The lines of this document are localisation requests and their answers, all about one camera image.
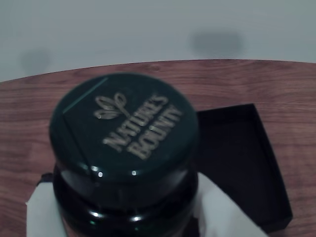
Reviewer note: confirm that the black shallow box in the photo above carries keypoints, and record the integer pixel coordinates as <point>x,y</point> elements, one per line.
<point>242,160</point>

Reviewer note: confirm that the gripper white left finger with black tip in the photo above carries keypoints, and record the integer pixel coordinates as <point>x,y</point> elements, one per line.
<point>40,212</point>

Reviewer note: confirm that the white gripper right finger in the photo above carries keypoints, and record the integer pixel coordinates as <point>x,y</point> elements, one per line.
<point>222,212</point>

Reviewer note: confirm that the dark green pill bottle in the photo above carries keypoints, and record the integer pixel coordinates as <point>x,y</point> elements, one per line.
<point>123,148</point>

